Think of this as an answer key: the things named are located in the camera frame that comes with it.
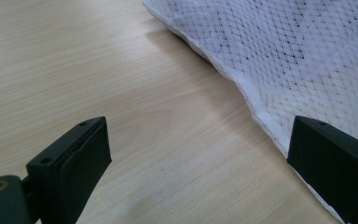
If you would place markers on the white mesh laundry bag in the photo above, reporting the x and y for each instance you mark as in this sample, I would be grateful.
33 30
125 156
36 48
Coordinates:
292 46

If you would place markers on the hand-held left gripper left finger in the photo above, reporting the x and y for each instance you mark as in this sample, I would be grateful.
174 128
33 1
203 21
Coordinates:
74 168

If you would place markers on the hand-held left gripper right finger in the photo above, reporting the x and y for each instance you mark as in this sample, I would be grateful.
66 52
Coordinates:
332 161

